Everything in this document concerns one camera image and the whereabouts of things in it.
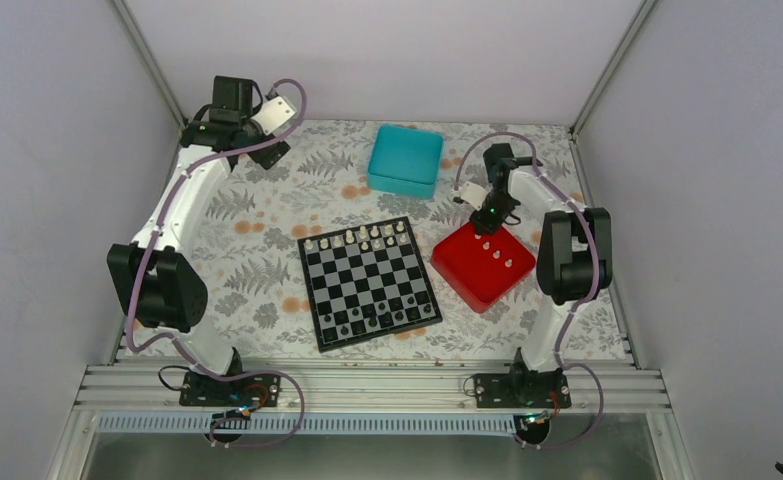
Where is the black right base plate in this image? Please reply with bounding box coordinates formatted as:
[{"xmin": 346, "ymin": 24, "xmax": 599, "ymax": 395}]
[{"xmin": 472, "ymin": 370, "xmax": 572, "ymax": 409}]

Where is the teal square box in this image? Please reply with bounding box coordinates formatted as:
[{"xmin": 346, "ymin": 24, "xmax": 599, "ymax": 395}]
[{"xmin": 366, "ymin": 125, "xmax": 444, "ymax": 199}]

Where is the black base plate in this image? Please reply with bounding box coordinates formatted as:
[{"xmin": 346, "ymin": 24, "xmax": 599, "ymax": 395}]
[
  {"xmin": 472, "ymin": 370, "xmax": 572, "ymax": 409},
  {"xmin": 178, "ymin": 372, "xmax": 281, "ymax": 408}
]

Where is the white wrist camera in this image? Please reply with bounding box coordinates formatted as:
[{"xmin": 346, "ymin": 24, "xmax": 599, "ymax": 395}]
[
  {"xmin": 251, "ymin": 95, "xmax": 297, "ymax": 135},
  {"xmin": 453, "ymin": 182, "xmax": 489, "ymax": 210}
]

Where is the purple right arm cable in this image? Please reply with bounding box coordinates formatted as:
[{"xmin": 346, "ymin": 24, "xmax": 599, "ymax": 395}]
[{"xmin": 453, "ymin": 131, "xmax": 608, "ymax": 450}]

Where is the black white chessboard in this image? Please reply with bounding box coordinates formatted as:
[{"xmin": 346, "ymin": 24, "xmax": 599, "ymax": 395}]
[{"xmin": 297, "ymin": 216, "xmax": 443, "ymax": 353}]

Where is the red piece tray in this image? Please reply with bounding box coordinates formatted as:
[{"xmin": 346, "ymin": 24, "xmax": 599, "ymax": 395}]
[{"xmin": 431, "ymin": 221, "xmax": 536, "ymax": 313}]

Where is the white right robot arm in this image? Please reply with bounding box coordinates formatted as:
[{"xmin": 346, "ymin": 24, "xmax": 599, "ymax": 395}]
[{"xmin": 470, "ymin": 143, "xmax": 613, "ymax": 407}]

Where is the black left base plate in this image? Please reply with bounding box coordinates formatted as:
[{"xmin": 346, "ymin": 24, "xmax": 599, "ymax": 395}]
[{"xmin": 178, "ymin": 372, "xmax": 281, "ymax": 408}]

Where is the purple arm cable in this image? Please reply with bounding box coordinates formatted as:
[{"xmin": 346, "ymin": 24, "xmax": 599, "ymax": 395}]
[
  {"xmin": 123, "ymin": 78, "xmax": 309, "ymax": 450},
  {"xmin": 453, "ymin": 131, "xmax": 608, "ymax": 450}
]

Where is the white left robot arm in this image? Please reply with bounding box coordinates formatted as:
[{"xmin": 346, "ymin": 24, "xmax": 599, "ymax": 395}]
[{"xmin": 107, "ymin": 76, "xmax": 307, "ymax": 405}]

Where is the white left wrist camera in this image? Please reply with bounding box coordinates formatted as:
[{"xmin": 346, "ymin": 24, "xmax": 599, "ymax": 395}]
[{"xmin": 251, "ymin": 95, "xmax": 297, "ymax": 135}]

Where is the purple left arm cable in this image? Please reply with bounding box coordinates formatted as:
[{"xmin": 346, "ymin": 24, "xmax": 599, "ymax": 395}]
[{"xmin": 123, "ymin": 78, "xmax": 309, "ymax": 450}]

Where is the floral table mat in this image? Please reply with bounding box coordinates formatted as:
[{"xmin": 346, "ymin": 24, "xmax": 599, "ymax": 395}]
[{"xmin": 124, "ymin": 119, "xmax": 634, "ymax": 362}]

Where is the aluminium rail frame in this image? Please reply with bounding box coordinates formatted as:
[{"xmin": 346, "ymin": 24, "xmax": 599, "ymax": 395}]
[{"xmin": 74, "ymin": 360, "xmax": 671, "ymax": 414}]

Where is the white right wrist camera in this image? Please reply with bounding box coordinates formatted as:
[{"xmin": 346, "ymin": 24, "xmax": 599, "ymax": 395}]
[{"xmin": 453, "ymin": 182, "xmax": 489, "ymax": 210}]

